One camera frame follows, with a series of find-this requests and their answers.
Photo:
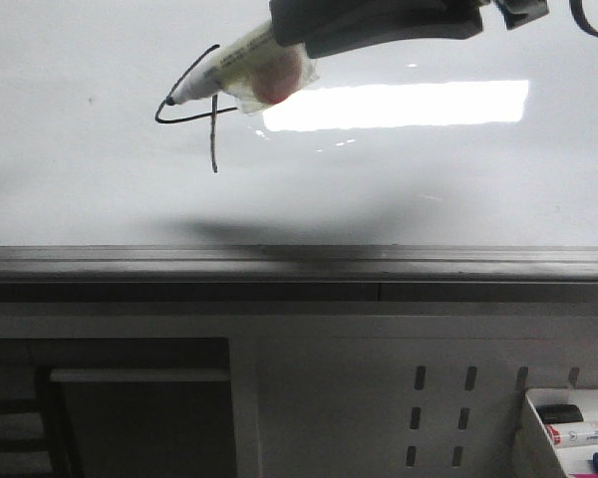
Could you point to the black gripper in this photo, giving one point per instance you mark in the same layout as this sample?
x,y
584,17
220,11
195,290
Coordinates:
x,y
328,28

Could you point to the white whiteboard marker with tape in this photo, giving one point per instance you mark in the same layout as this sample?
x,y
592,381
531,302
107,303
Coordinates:
x,y
255,69

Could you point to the white whiteboard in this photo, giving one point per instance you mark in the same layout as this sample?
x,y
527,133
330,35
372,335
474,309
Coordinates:
x,y
489,141

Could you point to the white pegboard panel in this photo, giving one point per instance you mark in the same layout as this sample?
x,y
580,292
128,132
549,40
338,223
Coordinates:
x,y
397,397

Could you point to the black marker in bin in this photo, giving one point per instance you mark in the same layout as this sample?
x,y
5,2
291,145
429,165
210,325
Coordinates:
x,y
559,413

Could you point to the white plastic storage bin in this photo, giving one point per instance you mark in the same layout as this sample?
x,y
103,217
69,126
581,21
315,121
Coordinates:
x,y
534,455

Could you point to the dark shelf unit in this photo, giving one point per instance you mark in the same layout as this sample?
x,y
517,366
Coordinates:
x,y
116,408

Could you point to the red-capped white marker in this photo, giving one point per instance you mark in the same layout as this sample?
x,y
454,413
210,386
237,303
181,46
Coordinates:
x,y
567,435

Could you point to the grey aluminium whiteboard frame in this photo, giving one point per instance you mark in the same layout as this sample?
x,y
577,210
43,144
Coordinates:
x,y
262,273

